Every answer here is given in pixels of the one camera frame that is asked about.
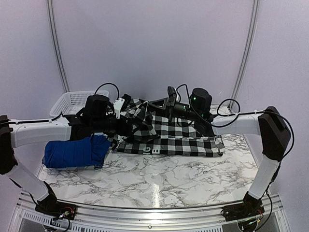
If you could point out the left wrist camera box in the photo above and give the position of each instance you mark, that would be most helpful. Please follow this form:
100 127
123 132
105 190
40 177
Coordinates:
99 107

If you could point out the black white checkered cloth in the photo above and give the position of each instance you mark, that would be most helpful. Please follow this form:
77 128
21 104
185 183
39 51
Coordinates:
157 135

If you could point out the white plastic laundry basket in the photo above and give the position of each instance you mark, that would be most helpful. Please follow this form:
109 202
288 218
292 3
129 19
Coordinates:
70 103

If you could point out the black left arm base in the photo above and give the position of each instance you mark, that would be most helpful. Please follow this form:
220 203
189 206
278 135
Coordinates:
53 207

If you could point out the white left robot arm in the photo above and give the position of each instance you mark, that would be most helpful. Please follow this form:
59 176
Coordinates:
18 133

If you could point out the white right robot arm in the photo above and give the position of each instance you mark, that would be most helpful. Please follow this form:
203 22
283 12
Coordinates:
275 132

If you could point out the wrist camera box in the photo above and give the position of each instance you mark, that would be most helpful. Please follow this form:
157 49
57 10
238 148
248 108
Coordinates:
199 102
99 107

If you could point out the left aluminium wall post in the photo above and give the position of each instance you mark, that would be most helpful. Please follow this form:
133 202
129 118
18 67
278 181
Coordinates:
56 45

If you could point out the aluminium front frame rail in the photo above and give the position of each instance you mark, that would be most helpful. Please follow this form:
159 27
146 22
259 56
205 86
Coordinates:
95 218

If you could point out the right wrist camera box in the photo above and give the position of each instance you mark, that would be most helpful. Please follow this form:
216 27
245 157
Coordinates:
199 102

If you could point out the right aluminium wall post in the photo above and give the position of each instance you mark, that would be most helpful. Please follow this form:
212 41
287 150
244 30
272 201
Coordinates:
247 48

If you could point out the blue pleated skirt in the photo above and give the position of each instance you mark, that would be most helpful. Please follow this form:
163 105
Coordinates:
74 152

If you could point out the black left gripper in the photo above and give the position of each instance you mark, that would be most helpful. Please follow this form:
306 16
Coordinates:
122 131

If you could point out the aluminium wall post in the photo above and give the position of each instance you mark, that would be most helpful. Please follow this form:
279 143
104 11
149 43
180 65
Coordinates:
56 45
247 48

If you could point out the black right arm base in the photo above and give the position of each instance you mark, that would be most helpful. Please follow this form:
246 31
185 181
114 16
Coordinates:
250 207

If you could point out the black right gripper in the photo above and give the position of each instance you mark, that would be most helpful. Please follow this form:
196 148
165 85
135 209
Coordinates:
167 103

